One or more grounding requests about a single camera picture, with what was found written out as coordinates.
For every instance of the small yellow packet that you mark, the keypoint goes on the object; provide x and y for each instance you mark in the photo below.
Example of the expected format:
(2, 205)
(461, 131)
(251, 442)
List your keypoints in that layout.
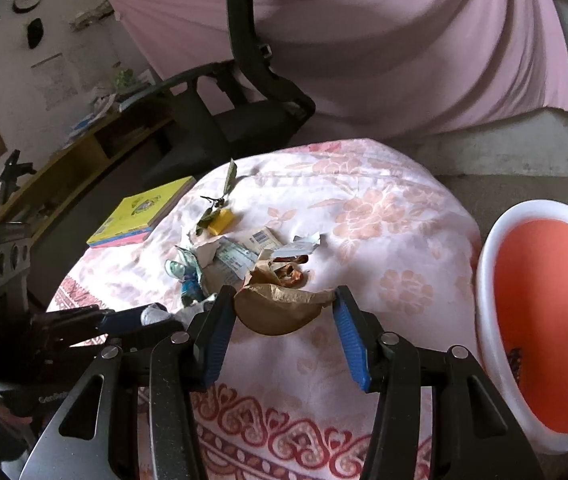
(220, 222)

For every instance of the pile of books and papers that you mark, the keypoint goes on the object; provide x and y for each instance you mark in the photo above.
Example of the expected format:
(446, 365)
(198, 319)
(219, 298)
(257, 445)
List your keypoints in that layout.
(98, 110)

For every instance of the black office chair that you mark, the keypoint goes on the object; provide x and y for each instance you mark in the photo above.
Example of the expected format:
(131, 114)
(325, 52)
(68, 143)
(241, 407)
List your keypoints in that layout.
(249, 120)

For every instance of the yellow wooden desk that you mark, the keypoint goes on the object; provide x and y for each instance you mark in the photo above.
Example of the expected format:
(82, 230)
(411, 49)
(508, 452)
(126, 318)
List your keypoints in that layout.
(83, 155)

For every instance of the white wall calendar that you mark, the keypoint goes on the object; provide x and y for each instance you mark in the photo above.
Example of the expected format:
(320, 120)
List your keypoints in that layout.
(56, 80)

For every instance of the white tissue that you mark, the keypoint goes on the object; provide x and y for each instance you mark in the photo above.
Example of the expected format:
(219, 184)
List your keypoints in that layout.
(156, 314)

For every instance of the black stand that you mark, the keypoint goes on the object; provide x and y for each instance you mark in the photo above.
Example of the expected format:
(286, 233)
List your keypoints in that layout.
(11, 175)

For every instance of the pink hanging cloth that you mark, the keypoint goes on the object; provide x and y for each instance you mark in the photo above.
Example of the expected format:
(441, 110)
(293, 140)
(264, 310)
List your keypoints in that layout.
(389, 35)

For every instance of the dry leafy twig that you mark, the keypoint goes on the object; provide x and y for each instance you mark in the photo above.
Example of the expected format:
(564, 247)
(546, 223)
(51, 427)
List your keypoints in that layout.
(230, 178)

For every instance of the small wall shelf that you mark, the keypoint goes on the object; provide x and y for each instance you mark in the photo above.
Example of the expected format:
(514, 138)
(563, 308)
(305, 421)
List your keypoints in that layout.
(91, 19)

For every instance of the beige printed packet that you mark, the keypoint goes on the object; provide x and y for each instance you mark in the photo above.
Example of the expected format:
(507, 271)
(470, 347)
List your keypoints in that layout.
(261, 240)

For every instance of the torn tan paper scrap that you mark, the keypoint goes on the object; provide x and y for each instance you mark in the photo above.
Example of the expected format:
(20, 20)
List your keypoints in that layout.
(206, 255)

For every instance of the floral bed sheet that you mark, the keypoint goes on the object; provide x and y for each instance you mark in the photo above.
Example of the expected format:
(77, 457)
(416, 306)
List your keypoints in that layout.
(389, 220)

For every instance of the brown paper piece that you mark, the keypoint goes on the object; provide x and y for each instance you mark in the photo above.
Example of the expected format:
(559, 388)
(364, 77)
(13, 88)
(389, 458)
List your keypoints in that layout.
(274, 310)

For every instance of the yellow book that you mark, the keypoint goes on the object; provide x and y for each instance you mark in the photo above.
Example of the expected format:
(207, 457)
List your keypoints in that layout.
(138, 210)

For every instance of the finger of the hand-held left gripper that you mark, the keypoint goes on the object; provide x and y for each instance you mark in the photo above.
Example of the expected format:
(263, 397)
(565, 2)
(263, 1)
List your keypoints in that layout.
(118, 321)
(156, 331)

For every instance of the black wall object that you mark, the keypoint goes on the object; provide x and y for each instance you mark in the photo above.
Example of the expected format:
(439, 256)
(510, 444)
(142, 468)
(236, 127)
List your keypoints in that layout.
(35, 32)

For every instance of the torn white wrapper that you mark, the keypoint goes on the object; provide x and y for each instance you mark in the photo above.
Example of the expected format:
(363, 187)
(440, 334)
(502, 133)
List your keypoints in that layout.
(299, 246)

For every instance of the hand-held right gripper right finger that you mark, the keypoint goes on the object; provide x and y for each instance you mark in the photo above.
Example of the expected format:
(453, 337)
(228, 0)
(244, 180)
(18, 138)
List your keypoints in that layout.
(349, 340)

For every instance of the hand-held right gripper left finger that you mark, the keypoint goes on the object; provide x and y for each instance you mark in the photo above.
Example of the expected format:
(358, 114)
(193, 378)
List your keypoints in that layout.
(218, 340)

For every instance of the orange basin with white rim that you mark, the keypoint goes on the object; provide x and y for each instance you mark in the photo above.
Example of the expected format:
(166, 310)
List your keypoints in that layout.
(549, 320)

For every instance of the orange snack wrapper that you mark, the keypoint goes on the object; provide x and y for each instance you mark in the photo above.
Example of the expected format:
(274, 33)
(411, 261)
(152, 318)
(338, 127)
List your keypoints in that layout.
(291, 272)

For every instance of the blue green plastic wrapper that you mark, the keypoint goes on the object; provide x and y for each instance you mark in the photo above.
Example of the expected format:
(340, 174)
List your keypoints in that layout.
(188, 282)

